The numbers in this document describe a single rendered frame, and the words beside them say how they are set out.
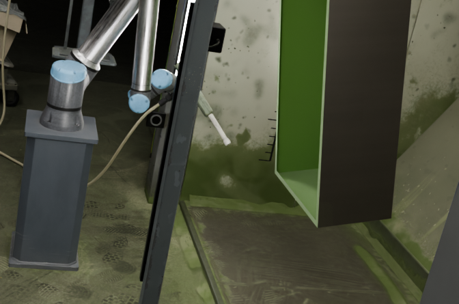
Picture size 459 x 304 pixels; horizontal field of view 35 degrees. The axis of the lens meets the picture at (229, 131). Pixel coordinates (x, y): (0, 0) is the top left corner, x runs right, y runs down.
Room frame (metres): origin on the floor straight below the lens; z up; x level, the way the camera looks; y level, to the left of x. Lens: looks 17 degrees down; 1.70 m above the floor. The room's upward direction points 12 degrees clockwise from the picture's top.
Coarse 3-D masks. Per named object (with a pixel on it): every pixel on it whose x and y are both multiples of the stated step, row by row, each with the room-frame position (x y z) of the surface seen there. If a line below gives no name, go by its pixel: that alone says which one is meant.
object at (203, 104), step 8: (176, 64) 3.51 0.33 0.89; (168, 96) 3.47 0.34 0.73; (200, 96) 3.43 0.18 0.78; (160, 104) 3.46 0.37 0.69; (200, 104) 3.42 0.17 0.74; (208, 104) 3.44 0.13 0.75; (208, 112) 3.40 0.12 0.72; (216, 120) 3.39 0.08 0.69; (216, 128) 3.38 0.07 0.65; (224, 136) 3.35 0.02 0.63
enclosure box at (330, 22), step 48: (288, 0) 3.40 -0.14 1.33; (336, 0) 2.82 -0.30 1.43; (384, 0) 2.89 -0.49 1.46; (288, 48) 3.42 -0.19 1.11; (336, 48) 2.84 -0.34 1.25; (384, 48) 2.91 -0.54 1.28; (288, 96) 3.44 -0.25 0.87; (336, 96) 2.86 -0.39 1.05; (384, 96) 2.92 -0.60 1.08; (288, 144) 3.46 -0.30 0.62; (336, 144) 2.88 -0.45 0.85; (384, 144) 2.95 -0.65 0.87; (336, 192) 2.89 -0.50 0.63; (384, 192) 2.97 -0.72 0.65
